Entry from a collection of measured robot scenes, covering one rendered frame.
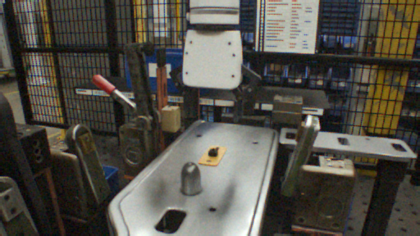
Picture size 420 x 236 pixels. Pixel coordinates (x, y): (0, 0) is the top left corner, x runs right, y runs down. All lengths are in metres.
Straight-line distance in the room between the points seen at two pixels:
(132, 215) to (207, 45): 0.29
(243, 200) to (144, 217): 0.15
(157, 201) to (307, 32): 0.78
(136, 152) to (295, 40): 0.67
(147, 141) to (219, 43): 0.24
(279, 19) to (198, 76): 0.59
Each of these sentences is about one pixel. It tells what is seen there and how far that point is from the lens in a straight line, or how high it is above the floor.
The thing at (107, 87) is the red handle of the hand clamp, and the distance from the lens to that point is 0.61.
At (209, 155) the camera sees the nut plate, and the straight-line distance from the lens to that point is 0.55.
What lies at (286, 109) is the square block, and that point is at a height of 1.04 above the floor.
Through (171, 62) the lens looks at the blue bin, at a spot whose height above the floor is 1.13.
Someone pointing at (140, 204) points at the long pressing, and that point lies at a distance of 0.44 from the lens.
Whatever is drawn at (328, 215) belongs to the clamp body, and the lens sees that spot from 0.50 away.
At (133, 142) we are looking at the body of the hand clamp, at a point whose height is 1.02.
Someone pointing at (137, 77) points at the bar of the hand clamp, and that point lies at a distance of 0.55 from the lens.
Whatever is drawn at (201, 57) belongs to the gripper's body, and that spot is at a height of 1.19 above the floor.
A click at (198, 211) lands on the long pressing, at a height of 1.00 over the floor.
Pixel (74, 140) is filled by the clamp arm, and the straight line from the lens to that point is 0.44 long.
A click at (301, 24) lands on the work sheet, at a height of 1.25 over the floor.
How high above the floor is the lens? 1.25
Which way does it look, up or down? 19 degrees down
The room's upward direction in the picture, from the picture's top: straight up
